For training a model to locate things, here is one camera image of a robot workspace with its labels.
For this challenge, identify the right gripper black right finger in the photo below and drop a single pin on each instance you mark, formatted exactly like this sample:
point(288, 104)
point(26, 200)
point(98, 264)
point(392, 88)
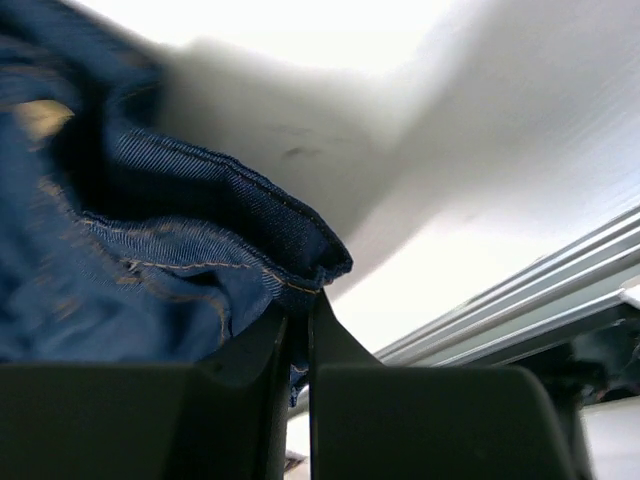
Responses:
point(372, 421)

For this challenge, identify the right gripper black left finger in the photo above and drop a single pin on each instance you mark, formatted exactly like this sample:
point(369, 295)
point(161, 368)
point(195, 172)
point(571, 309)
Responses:
point(221, 418)

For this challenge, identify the dark blue denim trousers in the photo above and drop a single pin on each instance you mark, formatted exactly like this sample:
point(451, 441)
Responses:
point(119, 243)

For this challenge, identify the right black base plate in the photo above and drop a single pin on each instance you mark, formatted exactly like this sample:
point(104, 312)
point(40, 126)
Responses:
point(593, 360)

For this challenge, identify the aluminium table frame rail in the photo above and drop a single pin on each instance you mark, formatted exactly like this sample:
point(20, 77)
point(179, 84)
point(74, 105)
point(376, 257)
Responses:
point(513, 319)

